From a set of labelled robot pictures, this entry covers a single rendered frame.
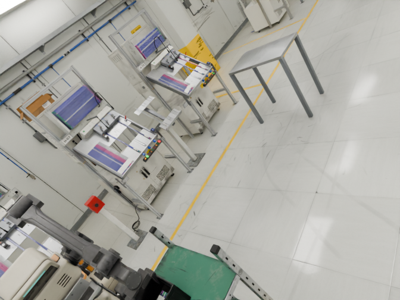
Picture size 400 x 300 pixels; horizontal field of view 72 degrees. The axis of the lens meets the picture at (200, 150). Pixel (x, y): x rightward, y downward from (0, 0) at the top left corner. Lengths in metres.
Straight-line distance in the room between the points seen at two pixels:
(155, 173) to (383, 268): 2.71
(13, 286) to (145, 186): 2.43
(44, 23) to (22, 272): 4.45
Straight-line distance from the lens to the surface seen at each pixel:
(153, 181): 3.75
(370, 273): 2.04
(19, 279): 1.51
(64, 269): 1.58
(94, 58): 5.50
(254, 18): 7.05
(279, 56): 2.91
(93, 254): 1.07
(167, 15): 6.03
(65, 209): 5.05
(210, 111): 4.48
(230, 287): 1.13
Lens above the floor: 1.81
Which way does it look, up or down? 27 degrees down
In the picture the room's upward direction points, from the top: 40 degrees counter-clockwise
